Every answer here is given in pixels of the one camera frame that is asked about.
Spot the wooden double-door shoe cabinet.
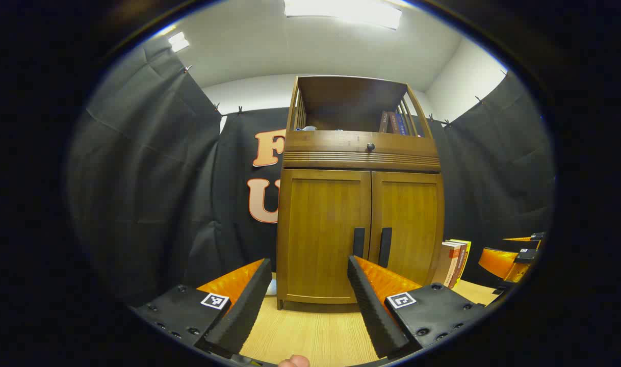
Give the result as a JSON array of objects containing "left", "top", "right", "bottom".
[{"left": 276, "top": 75, "right": 445, "bottom": 310}]

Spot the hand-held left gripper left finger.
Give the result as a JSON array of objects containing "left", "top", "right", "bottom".
[{"left": 132, "top": 258, "right": 273, "bottom": 356}]

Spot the large ceiling light panel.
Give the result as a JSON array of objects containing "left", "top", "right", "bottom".
[{"left": 284, "top": 0, "right": 403, "bottom": 30}]

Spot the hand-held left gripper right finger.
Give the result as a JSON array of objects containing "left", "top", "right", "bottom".
[{"left": 347, "top": 255, "right": 487, "bottom": 359}]

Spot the small ceiling light panel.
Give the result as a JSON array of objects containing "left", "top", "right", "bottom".
[{"left": 168, "top": 32, "right": 190, "bottom": 53}]

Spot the wooden drawer with black knob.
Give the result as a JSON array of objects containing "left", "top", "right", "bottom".
[{"left": 284, "top": 129, "right": 439, "bottom": 154}]

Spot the beige book with orange band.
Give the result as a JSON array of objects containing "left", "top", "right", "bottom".
[{"left": 432, "top": 241, "right": 461, "bottom": 287}]

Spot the wooden cabinet door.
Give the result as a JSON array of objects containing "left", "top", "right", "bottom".
[
  {"left": 278, "top": 169, "right": 372, "bottom": 305},
  {"left": 368, "top": 171, "right": 445, "bottom": 287}
]

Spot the reddish brown paperback book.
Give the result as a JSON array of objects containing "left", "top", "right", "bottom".
[{"left": 446, "top": 240, "right": 468, "bottom": 289}]

